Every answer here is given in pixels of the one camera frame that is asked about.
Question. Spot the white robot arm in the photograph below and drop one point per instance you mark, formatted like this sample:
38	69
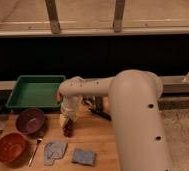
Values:
133	100

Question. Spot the grey blue cloth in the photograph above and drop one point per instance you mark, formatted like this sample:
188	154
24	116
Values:
54	150

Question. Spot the dark red grape bunch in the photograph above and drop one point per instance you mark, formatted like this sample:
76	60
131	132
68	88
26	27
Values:
68	128

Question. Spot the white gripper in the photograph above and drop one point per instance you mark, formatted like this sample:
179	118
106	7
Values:
69	108

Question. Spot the metal spoon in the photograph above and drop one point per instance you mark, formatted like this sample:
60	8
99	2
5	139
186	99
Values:
39	140

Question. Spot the red bowl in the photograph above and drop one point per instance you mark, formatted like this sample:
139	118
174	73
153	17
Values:
12	146

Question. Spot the green plastic tray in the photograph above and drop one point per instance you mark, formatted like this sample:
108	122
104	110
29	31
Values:
35	91

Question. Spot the black handled knife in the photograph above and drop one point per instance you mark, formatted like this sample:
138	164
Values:
95	105

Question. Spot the purple bowl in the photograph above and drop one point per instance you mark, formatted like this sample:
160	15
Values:
30	121

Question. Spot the orange carrot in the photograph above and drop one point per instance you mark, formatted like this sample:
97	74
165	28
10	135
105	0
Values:
58	97

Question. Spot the blue sponge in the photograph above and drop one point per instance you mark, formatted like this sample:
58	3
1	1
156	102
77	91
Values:
84	157

